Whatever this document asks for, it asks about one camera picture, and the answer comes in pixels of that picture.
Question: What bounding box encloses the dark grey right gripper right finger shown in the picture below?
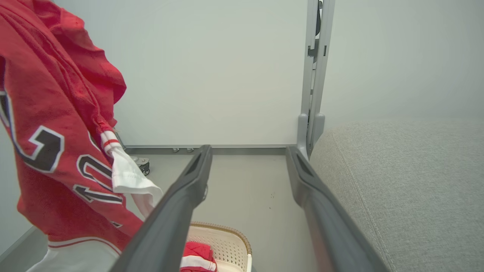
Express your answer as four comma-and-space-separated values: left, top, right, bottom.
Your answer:
286, 146, 390, 272

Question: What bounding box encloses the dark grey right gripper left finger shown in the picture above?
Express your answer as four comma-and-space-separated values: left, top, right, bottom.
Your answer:
109, 145, 213, 272

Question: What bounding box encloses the red garment with white stripe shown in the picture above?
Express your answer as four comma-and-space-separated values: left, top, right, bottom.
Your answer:
180, 241, 218, 272

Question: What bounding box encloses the red jersey with black lettering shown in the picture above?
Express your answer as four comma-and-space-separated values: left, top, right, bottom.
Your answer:
0, 0, 164, 272

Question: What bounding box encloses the cream perforated plastic laundry basket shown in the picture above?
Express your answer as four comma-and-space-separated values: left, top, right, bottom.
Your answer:
187, 222, 253, 272

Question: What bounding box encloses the black caster wheel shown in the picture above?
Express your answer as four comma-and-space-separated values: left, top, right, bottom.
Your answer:
130, 156, 151, 176

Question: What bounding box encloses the grey fabric sofa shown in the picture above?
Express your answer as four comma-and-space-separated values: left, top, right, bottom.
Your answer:
309, 120, 484, 272

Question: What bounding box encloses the grey metal partition foot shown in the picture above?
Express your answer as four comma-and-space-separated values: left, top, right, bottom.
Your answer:
311, 113, 326, 147
297, 113, 310, 159

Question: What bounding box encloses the grey metal partition base rail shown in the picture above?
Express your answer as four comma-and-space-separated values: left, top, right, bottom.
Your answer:
123, 145, 299, 156

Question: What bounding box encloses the grey double metal partition post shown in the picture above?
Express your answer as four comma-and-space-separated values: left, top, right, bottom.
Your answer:
301, 0, 336, 118

